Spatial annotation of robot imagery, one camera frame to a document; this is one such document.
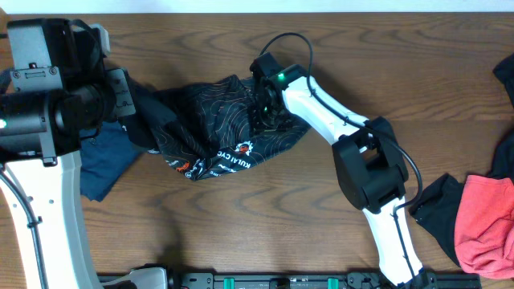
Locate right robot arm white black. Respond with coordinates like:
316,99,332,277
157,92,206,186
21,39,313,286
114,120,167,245
250,63,423,288

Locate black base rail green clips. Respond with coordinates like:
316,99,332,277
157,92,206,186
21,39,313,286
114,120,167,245
98,264,483,289

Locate folded navy blue shirt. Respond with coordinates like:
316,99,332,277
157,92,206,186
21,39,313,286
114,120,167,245
80,122,141,201

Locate black garment in pile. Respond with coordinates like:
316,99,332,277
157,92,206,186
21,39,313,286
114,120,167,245
409,173,463,267

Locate black garment at right edge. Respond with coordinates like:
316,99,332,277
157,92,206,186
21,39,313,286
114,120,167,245
486,54,514,180

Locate red garment in pile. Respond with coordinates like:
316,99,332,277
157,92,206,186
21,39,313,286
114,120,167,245
454,175,513,279

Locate black printed cycling jersey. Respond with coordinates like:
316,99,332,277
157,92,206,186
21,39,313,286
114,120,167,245
124,75,310,181

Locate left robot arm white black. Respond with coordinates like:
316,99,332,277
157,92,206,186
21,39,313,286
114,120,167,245
1,67,135,288

